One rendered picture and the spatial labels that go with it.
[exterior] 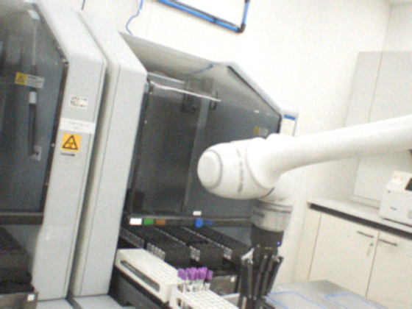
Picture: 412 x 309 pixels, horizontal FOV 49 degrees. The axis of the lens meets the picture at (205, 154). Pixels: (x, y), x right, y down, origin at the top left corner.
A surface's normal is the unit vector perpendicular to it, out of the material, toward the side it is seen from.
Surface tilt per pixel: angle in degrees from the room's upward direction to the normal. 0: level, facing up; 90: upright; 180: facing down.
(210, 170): 94
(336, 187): 90
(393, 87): 90
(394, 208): 90
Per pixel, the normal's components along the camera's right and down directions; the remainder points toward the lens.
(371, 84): -0.77, -0.11
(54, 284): 0.62, 0.16
